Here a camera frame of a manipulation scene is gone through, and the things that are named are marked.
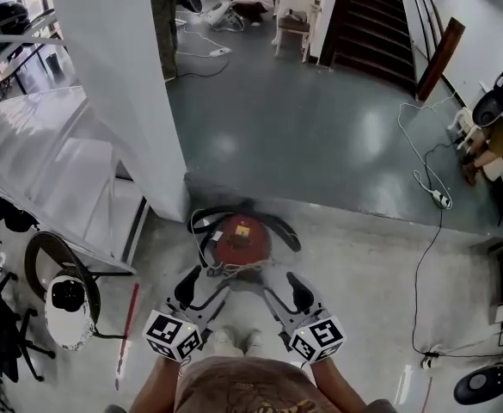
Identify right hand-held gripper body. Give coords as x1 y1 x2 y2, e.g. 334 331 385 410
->
275 300 348 365

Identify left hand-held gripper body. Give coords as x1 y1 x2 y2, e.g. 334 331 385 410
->
142 293 222 363

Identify red vacuum cleaner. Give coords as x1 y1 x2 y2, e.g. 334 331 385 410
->
207 213 273 284

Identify person's right forearm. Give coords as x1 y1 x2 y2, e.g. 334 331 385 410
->
310 358 366 413

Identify person's left forearm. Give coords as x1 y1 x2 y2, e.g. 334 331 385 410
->
128 354 181 413

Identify red stick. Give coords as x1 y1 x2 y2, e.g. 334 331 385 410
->
113 281 141 391

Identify person's grey shoes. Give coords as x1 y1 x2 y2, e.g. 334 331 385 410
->
211 326 264 356

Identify person's brown shirt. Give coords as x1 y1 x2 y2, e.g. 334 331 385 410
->
171 354 398 413

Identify black fan base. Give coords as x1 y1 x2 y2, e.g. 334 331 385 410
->
452 362 503 406

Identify white folding table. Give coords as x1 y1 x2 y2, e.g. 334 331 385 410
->
0 84 150 275

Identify black bags pile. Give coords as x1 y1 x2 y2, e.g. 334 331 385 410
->
0 172 40 233

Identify wooden chair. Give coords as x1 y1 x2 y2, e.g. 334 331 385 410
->
273 9 313 63

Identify black fan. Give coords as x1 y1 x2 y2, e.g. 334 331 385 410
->
471 60 503 129

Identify dark wooden staircase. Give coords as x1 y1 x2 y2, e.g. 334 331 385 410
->
318 0 419 99

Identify beige cord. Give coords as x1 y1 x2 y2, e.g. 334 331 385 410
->
206 259 270 275

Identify black cable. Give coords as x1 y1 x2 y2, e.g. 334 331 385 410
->
411 142 457 357

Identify white cable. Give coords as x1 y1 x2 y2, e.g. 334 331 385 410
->
396 90 461 197

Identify brown wooden post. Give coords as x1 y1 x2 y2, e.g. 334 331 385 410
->
415 16 467 102

